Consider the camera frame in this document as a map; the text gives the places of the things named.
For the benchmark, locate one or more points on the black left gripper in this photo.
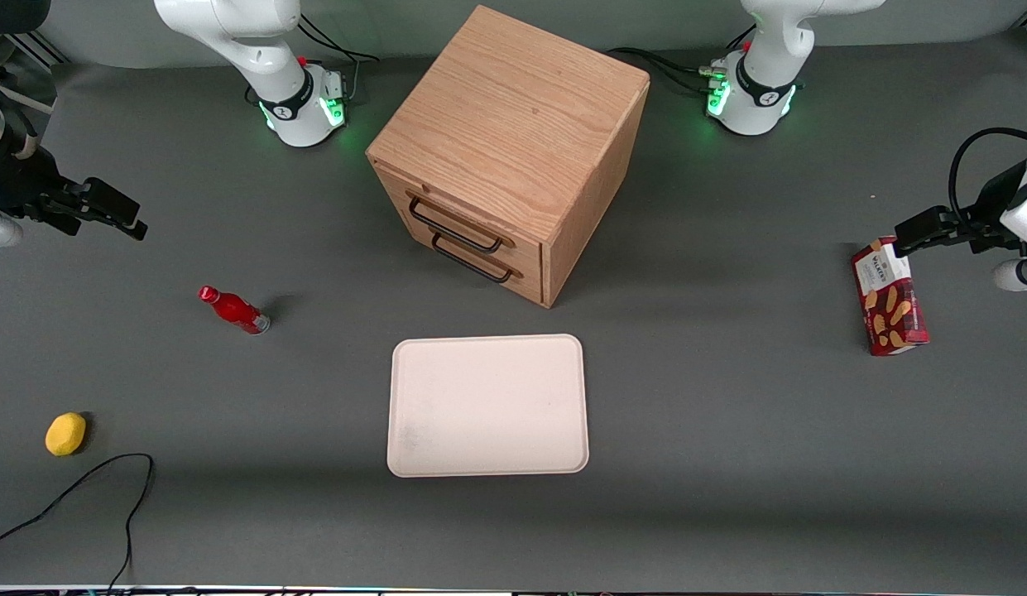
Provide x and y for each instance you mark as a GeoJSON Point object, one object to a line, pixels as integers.
{"type": "Point", "coordinates": [986, 207]}

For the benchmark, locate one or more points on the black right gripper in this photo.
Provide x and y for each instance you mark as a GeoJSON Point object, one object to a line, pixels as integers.
{"type": "Point", "coordinates": [21, 182]}

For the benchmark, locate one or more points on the wooden drawer with shallow front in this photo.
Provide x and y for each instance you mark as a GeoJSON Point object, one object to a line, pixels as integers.
{"type": "Point", "coordinates": [480, 222]}

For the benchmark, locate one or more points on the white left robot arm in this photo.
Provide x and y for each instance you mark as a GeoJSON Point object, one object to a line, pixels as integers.
{"type": "Point", "coordinates": [761, 108]}

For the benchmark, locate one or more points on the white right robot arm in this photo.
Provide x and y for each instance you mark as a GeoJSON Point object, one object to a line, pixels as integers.
{"type": "Point", "coordinates": [290, 108]}

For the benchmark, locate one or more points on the oak wooden drawer cabinet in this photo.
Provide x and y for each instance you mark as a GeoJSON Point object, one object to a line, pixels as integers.
{"type": "Point", "coordinates": [513, 116]}

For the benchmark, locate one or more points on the red Walkers cookie box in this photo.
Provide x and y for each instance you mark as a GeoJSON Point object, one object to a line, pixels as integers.
{"type": "Point", "coordinates": [890, 298]}

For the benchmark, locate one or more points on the red plastic bottle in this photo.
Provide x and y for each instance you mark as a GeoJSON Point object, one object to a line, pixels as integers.
{"type": "Point", "coordinates": [233, 310]}

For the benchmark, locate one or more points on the yellow lemon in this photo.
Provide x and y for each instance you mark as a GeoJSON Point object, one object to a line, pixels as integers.
{"type": "Point", "coordinates": [65, 434]}

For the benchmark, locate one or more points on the cream plastic tray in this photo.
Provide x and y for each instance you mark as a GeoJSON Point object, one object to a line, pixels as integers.
{"type": "Point", "coordinates": [488, 406]}

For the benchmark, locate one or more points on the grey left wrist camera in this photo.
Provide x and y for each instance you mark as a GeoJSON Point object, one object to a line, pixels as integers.
{"type": "Point", "coordinates": [1018, 275]}

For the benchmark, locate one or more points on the aluminium frame rail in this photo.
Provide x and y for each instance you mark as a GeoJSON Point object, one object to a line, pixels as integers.
{"type": "Point", "coordinates": [43, 50]}

